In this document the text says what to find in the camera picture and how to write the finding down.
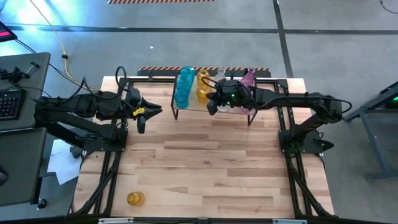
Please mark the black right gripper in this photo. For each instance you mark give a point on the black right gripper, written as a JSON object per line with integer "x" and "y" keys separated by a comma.
{"x": 236, "y": 95}

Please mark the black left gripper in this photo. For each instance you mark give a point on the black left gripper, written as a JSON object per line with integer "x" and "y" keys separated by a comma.
{"x": 135, "y": 102}

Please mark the clear ribbed cylinder glass vase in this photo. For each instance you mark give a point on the clear ribbed cylinder glass vase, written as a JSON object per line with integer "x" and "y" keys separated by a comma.
{"x": 223, "y": 108}

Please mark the yellow ribbed cylinder glass vase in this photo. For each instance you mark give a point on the yellow ribbed cylinder glass vase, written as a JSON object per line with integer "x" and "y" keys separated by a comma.
{"x": 202, "y": 75}

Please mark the clear ribbed bulbous glass vase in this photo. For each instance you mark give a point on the clear ribbed bulbous glass vase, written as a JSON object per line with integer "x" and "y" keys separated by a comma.
{"x": 220, "y": 74}

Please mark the teal diamond-pattern cylinder vase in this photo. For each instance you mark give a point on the teal diamond-pattern cylinder vase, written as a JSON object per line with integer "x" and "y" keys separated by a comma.
{"x": 182, "y": 99}

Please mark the teal square glass vase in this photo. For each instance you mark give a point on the teal square glass vase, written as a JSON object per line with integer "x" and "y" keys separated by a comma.
{"x": 183, "y": 84}

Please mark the pink faceted bulbous glass vase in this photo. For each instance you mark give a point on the pink faceted bulbous glass vase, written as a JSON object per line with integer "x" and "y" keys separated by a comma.
{"x": 246, "y": 109}

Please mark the pink tall-necked glass vase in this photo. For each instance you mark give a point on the pink tall-necked glass vase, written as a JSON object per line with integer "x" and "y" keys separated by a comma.
{"x": 248, "y": 77}

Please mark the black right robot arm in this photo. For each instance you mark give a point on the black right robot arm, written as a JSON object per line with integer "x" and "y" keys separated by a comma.
{"x": 295, "y": 99}

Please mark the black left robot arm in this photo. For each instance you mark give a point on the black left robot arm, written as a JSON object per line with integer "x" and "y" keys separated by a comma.
{"x": 77, "y": 105}

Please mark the black mat with striped edge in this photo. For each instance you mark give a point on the black mat with striped edge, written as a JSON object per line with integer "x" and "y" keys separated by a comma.
{"x": 161, "y": 73}

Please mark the dark grey caster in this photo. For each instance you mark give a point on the dark grey caster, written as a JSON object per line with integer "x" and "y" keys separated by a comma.
{"x": 75, "y": 152}

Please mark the black support beam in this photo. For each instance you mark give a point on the black support beam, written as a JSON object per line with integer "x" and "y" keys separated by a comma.
{"x": 62, "y": 133}

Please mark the white paper sheets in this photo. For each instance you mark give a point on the white paper sheets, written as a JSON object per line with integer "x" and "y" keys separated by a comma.
{"x": 62, "y": 165}

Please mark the orange black hazard stripe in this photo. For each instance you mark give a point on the orange black hazard stripe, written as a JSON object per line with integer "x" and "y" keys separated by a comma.
{"x": 155, "y": 1}

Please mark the black clamp tool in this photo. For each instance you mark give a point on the black clamp tool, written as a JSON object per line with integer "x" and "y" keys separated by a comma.
{"x": 15, "y": 74}

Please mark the black computer keyboard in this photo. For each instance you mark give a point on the black computer keyboard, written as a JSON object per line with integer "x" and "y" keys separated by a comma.
{"x": 11, "y": 104}

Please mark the black caster wheel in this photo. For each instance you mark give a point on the black caster wheel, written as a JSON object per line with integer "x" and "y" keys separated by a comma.
{"x": 42, "y": 203}

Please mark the dark grey desk top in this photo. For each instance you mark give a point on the dark grey desk top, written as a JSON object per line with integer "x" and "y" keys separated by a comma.
{"x": 18, "y": 174}

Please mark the black computer mouse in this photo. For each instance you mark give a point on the black computer mouse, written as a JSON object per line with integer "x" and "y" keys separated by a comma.
{"x": 2, "y": 177}

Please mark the dark tablet screen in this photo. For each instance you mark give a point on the dark tablet screen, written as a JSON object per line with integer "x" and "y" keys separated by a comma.
{"x": 5, "y": 32}

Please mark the grey metal cart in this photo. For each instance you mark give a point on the grey metal cart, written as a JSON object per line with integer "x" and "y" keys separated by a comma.
{"x": 388, "y": 90}

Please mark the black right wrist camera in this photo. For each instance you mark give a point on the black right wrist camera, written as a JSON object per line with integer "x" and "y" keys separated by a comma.
{"x": 212, "y": 107}

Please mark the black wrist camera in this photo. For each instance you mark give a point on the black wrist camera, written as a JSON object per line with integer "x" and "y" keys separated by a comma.
{"x": 212, "y": 107}
{"x": 141, "y": 124}

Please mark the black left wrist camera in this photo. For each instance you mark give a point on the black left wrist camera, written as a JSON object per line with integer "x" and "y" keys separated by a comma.
{"x": 141, "y": 124}

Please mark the black metal rig frame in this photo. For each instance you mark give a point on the black metal rig frame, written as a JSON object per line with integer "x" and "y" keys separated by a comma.
{"x": 283, "y": 83}

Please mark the grey metal bracket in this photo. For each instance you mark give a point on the grey metal bracket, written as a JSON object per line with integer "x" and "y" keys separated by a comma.
{"x": 115, "y": 221}
{"x": 289, "y": 221}

